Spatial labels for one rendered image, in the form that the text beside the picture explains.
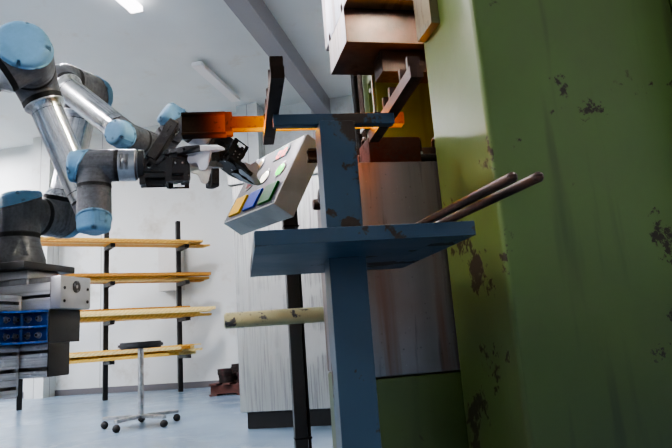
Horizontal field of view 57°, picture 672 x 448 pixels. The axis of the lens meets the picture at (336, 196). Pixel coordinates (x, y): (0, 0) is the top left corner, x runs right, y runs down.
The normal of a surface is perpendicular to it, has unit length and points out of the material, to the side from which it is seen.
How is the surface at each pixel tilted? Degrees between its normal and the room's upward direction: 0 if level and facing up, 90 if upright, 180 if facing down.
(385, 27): 90
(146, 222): 90
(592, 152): 90
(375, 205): 90
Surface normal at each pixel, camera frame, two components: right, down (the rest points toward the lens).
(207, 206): -0.22, -0.20
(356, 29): 0.20, -0.23
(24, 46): 0.43, -0.30
